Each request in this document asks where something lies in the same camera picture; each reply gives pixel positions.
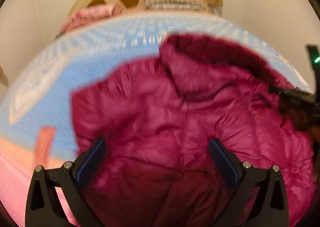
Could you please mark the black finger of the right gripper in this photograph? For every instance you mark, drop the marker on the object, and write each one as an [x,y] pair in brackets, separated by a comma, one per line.
[293,95]

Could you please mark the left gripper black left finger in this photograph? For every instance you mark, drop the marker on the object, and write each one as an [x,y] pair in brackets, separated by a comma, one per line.
[43,206]

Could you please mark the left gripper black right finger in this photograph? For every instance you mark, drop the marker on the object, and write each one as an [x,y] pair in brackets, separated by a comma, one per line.
[259,197]

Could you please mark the magenta puffer down jacket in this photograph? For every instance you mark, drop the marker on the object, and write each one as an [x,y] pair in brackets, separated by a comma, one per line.
[157,116]

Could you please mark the blue and pink bed cover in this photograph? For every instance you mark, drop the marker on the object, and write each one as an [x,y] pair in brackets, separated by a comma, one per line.
[36,126]

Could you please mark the striped pillow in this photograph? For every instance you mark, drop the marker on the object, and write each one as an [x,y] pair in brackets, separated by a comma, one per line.
[175,4]

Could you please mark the folded pink floral blanket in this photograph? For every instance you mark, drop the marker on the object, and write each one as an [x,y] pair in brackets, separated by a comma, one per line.
[89,15]

